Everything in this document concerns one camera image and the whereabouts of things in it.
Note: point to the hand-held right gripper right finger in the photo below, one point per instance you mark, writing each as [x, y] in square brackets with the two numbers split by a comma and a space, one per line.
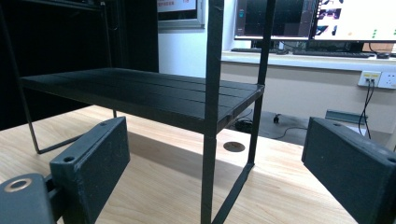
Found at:
[351, 161]

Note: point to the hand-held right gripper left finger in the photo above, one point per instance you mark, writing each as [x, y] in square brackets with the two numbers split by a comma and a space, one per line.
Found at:
[93, 168]

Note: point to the grey metal channel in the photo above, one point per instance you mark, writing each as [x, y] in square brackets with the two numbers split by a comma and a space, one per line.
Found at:
[345, 116]

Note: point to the black metal shelf rack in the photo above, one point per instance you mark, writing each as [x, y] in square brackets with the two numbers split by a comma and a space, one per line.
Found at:
[149, 90]

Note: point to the white window ledge desk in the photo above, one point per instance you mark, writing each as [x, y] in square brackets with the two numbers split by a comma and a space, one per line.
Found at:
[311, 61]

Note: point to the black keyboard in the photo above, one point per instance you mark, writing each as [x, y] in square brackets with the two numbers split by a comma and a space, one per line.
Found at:
[333, 54]
[252, 50]

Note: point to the black computer mouse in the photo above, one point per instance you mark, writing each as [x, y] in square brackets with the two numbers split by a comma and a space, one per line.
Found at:
[383, 55]

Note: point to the round table grommet hole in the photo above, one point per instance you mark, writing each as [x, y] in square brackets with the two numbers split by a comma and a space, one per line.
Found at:
[234, 146]

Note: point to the black curtain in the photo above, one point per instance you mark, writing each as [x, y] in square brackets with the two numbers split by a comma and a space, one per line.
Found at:
[62, 46]

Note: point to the bright computer monitor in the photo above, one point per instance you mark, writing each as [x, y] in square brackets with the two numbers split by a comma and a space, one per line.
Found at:
[358, 18]

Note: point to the dark computer monitor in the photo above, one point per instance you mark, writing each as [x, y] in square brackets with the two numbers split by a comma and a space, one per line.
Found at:
[274, 18]

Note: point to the white framed notice board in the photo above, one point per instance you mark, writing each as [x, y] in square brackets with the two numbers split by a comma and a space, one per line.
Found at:
[180, 12]

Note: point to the white wall socket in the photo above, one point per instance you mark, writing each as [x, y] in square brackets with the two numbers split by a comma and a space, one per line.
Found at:
[376, 80]

